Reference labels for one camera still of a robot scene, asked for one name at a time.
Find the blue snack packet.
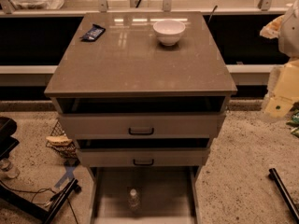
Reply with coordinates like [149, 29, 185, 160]
[80, 24, 106, 42]

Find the middle grey drawer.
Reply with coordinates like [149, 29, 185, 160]
[77, 148, 209, 167]

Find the black stand base left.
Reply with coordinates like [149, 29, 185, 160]
[0, 178, 80, 224]

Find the clear bottle on floor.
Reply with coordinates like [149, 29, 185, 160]
[0, 159, 20, 179]

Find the clear plastic water bottle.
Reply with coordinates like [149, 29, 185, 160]
[128, 189, 140, 211]

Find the white ceramic bowl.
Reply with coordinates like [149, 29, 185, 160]
[153, 20, 185, 46]

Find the black cable on floor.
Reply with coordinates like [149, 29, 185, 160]
[0, 180, 79, 224]

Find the wire basket on floor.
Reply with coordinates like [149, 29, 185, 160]
[46, 121, 77, 159]

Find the top grey drawer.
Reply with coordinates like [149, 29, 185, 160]
[59, 114, 225, 140]

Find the green packet on floor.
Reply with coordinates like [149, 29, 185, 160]
[287, 109, 299, 138]

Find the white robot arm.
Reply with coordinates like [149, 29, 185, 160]
[260, 0, 299, 119]

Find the black bar right floor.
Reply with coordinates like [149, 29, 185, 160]
[268, 168, 299, 224]

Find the bread piece in basket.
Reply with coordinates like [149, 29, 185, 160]
[46, 135, 72, 147]

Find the grey drawer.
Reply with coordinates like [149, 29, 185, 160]
[77, 148, 209, 167]
[59, 114, 225, 140]

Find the grey drawer cabinet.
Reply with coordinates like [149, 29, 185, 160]
[43, 11, 238, 224]

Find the bottom open drawer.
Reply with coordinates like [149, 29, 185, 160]
[89, 167, 201, 224]

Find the black chair left edge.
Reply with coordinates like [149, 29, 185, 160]
[0, 117, 19, 160]

